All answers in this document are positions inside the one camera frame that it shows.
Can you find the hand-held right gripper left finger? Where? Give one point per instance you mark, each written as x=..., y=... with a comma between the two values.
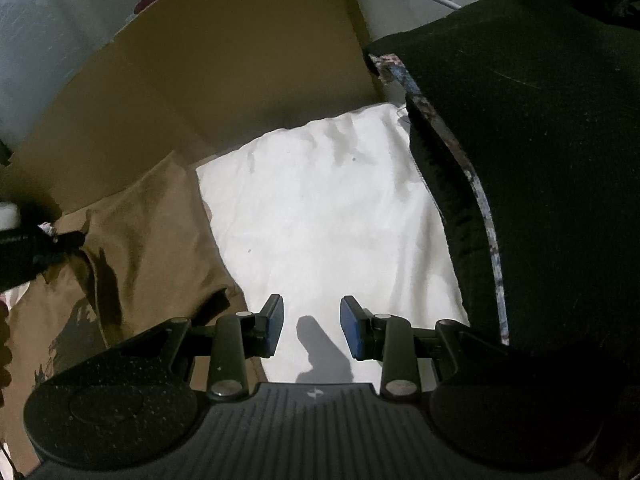
x=274, y=325

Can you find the brown cardboard sheet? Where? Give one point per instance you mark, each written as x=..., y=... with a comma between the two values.
x=225, y=60

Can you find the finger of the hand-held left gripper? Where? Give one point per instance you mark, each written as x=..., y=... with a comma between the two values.
x=67, y=242

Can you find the brown printed t-shirt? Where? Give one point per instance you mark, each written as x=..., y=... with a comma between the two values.
x=150, y=240

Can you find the black folded cloth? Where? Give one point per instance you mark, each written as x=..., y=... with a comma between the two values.
x=550, y=135

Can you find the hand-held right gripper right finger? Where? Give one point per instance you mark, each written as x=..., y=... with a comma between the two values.
x=351, y=325

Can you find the white bear-print duvet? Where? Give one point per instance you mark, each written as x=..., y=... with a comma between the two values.
x=325, y=210

